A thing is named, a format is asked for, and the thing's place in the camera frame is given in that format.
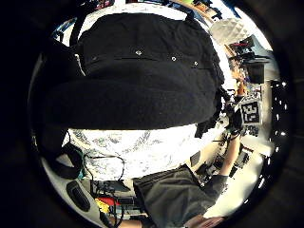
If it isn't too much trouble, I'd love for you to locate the the person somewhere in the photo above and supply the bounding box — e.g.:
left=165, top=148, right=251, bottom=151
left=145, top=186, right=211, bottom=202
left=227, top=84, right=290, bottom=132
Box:
left=132, top=163, right=230, bottom=228

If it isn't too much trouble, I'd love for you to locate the black button shirt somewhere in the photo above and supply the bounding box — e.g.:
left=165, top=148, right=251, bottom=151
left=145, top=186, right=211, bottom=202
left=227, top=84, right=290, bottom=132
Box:
left=69, top=12, right=230, bottom=139

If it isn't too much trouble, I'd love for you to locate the thin black cable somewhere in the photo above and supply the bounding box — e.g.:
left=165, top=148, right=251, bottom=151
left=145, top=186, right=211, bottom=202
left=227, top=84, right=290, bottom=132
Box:
left=83, top=154, right=127, bottom=182

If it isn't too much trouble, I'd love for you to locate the black monitor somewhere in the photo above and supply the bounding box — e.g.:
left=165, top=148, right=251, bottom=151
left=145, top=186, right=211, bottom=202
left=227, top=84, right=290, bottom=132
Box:
left=246, top=62, right=266, bottom=86

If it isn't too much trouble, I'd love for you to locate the black oval pad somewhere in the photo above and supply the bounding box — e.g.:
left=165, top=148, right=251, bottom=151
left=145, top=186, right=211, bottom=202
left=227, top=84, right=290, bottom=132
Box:
left=66, top=180, right=91, bottom=213

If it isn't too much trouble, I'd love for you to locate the white faceted lamp shade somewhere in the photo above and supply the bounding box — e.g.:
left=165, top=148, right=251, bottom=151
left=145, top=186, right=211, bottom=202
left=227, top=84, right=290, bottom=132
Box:
left=209, top=17, right=252, bottom=46

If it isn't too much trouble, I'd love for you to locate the white marker cube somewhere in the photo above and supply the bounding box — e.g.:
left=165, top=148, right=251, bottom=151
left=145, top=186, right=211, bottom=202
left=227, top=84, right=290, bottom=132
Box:
left=238, top=97, right=262, bottom=138

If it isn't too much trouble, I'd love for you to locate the yellow object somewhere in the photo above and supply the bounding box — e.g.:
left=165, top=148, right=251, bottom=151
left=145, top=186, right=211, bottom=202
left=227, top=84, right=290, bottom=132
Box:
left=94, top=199, right=111, bottom=215

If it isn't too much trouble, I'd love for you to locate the white patterned cloth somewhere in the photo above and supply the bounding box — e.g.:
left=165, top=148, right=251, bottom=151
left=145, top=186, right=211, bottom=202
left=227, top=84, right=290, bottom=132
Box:
left=67, top=123, right=207, bottom=181

